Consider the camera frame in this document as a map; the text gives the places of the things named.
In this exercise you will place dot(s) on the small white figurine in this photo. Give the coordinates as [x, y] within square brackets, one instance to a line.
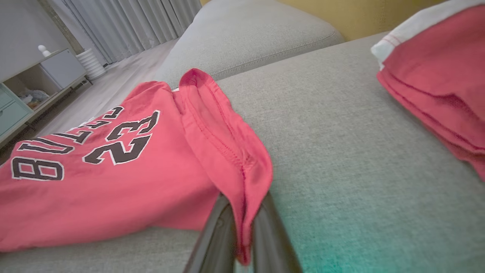
[43, 51]

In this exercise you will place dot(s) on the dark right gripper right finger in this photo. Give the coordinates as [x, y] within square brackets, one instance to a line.
[271, 246]

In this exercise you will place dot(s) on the pale bundle in cabinet shelf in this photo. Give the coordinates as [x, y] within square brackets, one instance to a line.
[33, 98]

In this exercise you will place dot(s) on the low television cabinet teal drawers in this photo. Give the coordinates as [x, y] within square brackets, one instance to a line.
[45, 87]

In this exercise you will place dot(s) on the red jersey with white sleeves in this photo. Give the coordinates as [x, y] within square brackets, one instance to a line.
[132, 182]

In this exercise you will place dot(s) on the white ribbed plant pot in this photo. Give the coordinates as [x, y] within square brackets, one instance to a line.
[91, 64]

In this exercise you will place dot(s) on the grey pleated curtain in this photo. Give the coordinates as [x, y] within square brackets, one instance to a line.
[132, 22]

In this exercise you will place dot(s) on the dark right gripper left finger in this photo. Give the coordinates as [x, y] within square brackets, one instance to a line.
[216, 242]

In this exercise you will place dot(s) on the red shorts with white trim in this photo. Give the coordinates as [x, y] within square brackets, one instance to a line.
[443, 76]

